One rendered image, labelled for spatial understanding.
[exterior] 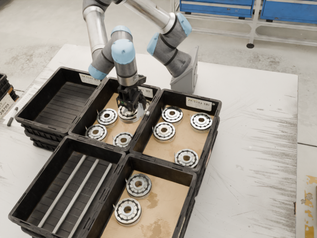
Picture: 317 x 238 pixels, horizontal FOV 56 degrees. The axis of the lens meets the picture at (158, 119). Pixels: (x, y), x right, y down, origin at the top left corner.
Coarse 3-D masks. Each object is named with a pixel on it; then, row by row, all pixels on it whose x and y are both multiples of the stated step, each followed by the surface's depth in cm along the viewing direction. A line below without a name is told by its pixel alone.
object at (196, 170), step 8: (160, 96) 141; (192, 96) 139; (200, 96) 139; (152, 112) 135; (216, 112) 131; (216, 120) 129; (136, 136) 126; (208, 136) 125; (208, 144) 121; (136, 152) 121; (160, 160) 117; (200, 160) 116; (184, 168) 114; (192, 168) 114; (200, 168) 116
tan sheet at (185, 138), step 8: (184, 112) 146; (192, 112) 146; (160, 120) 144; (184, 120) 143; (176, 128) 140; (184, 128) 140; (152, 136) 138; (176, 136) 137; (184, 136) 136; (192, 136) 136; (200, 136) 136; (152, 144) 135; (160, 144) 135; (168, 144) 134; (176, 144) 134; (184, 144) 134; (192, 144) 133; (200, 144) 133; (144, 152) 132; (152, 152) 132; (160, 152) 132; (168, 152) 132; (176, 152) 131; (200, 152) 130; (168, 160) 129; (184, 160) 128
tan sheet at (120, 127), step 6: (114, 96) 157; (108, 102) 155; (114, 102) 154; (108, 108) 152; (114, 108) 152; (96, 120) 147; (120, 120) 146; (114, 126) 144; (120, 126) 143; (126, 126) 143; (132, 126) 143; (108, 132) 141; (114, 132) 141; (120, 132) 141; (132, 132) 140; (108, 138) 139
